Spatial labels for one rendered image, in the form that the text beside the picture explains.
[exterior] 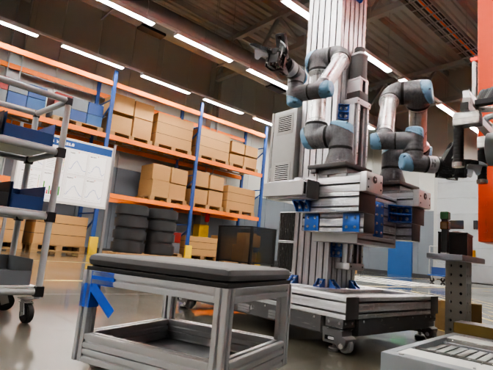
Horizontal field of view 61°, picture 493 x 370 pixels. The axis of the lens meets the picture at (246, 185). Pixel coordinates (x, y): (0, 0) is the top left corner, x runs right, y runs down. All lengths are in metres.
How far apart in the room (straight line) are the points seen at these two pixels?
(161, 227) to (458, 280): 6.94
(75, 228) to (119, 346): 9.66
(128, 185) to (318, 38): 10.32
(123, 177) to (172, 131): 1.94
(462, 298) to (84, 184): 5.83
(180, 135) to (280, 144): 9.72
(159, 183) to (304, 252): 9.51
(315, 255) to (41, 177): 5.27
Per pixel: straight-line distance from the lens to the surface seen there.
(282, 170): 2.44
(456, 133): 1.73
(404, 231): 2.34
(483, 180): 2.02
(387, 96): 2.17
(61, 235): 10.53
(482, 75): 2.52
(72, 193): 7.02
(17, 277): 2.04
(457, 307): 2.49
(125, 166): 12.49
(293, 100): 1.94
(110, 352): 1.03
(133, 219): 8.35
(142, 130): 11.57
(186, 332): 1.29
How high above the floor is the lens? 0.38
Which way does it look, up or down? 9 degrees up
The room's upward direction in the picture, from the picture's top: 5 degrees clockwise
